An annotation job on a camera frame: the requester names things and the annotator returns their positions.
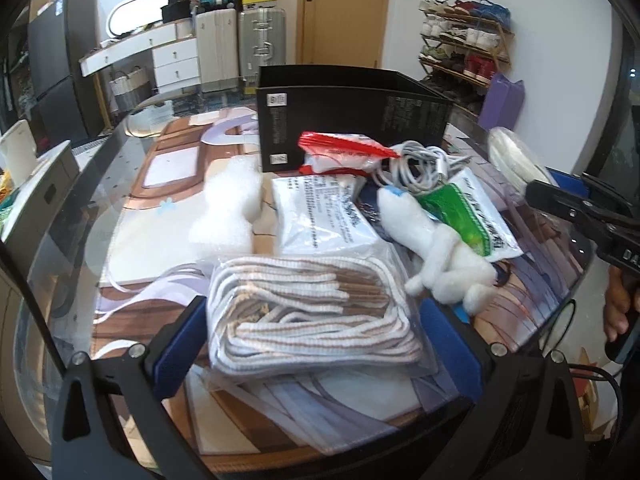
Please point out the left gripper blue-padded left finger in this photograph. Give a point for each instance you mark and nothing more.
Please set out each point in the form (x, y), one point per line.
(88, 440)

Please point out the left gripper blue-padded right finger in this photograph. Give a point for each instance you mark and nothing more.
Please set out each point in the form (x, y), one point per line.
(524, 422)

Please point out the green white packet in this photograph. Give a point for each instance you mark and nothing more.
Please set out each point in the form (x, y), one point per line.
(463, 204)

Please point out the white plush toy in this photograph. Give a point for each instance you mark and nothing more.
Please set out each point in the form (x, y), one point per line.
(451, 271)

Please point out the white foam piece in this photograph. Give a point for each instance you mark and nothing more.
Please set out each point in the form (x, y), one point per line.
(147, 243)

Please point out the red white zip bag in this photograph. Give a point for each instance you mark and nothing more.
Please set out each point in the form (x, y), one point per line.
(338, 153)

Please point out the person's right hand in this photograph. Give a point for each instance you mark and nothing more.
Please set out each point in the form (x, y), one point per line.
(617, 304)

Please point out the purple paper bag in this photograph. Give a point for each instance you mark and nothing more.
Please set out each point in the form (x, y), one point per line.
(502, 104)

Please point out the wooden shoe rack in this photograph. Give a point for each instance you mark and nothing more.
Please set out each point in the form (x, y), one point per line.
(465, 39)

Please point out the black cardboard box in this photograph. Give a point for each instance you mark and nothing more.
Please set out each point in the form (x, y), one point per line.
(387, 106)

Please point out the grey side cabinet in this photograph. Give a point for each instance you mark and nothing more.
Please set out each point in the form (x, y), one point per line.
(37, 202)

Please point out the white printed desiccant pouch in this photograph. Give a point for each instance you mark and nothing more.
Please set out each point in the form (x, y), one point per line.
(317, 216)

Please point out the woven laundry basket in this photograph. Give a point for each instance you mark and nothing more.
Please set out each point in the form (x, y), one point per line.
(131, 89)

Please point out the wooden door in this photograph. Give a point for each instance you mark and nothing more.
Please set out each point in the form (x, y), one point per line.
(340, 32)

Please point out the white drawer desk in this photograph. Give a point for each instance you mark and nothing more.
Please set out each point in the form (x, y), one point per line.
(169, 51)

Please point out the black refrigerator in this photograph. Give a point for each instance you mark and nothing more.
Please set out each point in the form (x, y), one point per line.
(58, 39)

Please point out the silver suitcase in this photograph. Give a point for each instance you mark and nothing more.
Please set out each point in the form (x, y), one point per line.
(262, 35)

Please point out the white suitcase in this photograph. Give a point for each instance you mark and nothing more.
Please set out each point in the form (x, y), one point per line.
(217, 43)

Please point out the oval mirror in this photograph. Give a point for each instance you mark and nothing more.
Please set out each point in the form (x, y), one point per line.
(130, 15)

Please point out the black bag on desk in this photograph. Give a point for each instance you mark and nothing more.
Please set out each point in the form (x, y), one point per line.
(176, 10)

